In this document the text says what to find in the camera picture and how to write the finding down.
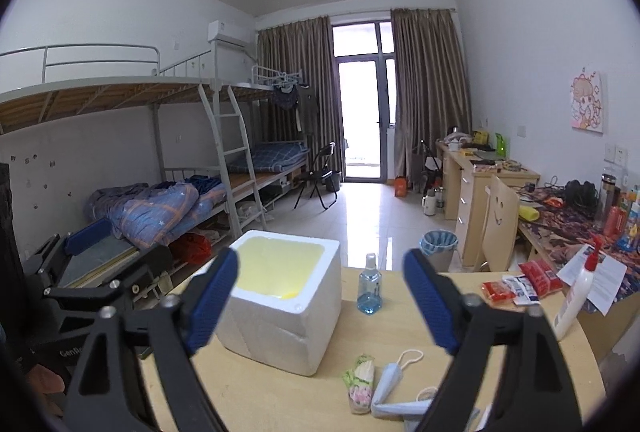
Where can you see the blue folded mattress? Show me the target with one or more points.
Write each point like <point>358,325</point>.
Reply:
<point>268,157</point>

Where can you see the blue spray bottle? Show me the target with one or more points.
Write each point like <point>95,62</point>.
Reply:
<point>369,299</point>

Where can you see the wooden desk with drawers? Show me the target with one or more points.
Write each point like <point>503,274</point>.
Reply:
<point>465,187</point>

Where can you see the black folding chair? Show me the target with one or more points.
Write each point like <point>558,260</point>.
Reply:
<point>320,173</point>

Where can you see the brown curtain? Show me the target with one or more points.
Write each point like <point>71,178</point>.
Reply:
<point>433,93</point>
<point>312,112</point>

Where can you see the person's hand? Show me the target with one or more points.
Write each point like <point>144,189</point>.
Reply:
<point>44,382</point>

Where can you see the light blue face mask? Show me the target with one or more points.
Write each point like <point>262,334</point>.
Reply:
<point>410,413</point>

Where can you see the left brown curtain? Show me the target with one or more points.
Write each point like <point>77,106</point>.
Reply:
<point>312,112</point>

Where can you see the red snack packet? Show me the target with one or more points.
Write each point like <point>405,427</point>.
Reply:
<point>497,292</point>

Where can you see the cartoon wall picture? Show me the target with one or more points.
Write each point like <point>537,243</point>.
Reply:
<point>586,102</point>

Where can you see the orange bag on floor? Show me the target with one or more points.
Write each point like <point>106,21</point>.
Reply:
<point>400,187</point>

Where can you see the metal bunk bed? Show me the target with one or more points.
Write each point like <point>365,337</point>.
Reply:
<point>78,117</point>

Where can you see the white air conditioner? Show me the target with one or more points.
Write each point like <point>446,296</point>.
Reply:
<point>230,34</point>

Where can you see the glass balcony door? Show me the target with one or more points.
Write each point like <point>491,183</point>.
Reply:
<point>365,57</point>

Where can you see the dark thermos bottle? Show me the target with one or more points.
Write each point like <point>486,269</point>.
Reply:
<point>605,198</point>

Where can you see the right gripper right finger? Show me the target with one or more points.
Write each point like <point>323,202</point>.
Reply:
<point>534,390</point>

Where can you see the floral folded cloth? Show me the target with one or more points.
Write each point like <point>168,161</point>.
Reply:
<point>359,382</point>

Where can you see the blue trash bin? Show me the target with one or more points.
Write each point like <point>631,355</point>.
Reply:
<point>438,247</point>

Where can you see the white lotion pump bottle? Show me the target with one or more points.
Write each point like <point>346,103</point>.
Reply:
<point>579,273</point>

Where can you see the blue plaid quilt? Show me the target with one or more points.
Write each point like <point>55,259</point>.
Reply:
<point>149,215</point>

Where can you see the right brown curtain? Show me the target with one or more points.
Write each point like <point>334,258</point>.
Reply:
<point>433,93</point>

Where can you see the round wooden table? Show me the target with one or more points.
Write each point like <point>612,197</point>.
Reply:
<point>253,397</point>

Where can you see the white kettle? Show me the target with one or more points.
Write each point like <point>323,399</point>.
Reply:
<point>429,203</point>

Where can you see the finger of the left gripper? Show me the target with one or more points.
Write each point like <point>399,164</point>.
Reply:
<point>120,289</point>
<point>47,265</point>

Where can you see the white foam box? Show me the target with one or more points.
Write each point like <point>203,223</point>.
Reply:
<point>286,302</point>

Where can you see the black headphones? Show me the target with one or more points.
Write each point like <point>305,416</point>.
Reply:
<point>581,195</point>

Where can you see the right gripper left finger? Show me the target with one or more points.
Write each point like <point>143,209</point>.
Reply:
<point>108,391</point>

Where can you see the white paper sheet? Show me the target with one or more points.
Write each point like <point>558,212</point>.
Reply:
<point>607,277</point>

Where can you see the red pouch package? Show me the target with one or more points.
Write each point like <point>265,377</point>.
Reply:
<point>542,277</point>

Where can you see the green bag on desk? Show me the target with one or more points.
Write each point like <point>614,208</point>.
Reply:
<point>500,145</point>

